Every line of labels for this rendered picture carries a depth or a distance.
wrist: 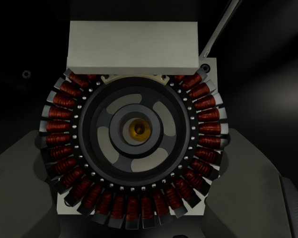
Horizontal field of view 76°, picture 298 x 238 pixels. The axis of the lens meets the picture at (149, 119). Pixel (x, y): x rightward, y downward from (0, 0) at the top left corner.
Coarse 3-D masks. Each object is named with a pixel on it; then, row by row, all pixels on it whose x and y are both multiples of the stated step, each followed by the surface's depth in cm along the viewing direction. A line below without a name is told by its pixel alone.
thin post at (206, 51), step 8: (232, 0) 11; (240, 0) 11; (224, 8) 12; (232, 8) 12; (224, 16) 13; (232, 16) 13; (216, 24) 14; (224, 24) 13; (216, 32) 14; (208, 40) 16; (216, 40) 15; (208, 48) 17; (200, 56) 18
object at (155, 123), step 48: (48, 96) 12; (96, 96) 12; (144, 96) 14; (192, 96) 11; (48, 144) 11; (96, 144) 13; (144, 144) 12; (192, 144) 11; (96, 192) 10; (144, 192) 11; (192, 192) 10
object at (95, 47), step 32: (64, 0) 8; (96, 0) 8; (128, 0) 8; (160, 0) 8; (192, 0) 8; (96, 32) 9; (128, 32) 9; (160, 32) 9; (192, 32) 9; (96, 64) 9; (128, 64) 9; (160, 64) 9; (192, 64) 9
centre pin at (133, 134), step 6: (138, 120) 16; (144, 120) 16; (132, 126) 16; (138, 126) 15; (144, 126) 15; (132, 132) 16; (138, 132) 15; (144, 132) 15; (132, 138) 16; (138, 138) 16; (144, 138) 16
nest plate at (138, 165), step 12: (204, 60) 19; (216, 60) 19; (216, 72) 19; (216, 84) 19; (132, 96) 19; (108, 108) 18; (156, 108) 18; (132, 120) 18; (168, 120) 18; (108, 132) 18; (168, 132) 18; (108, 144) 18; (132, 144) 18; (108, 156) 18; (156, 156) 18; (132, 168) 18; (144, 168) 18; (216, 168) 18; (60, 204) 17; (204, 204) 17
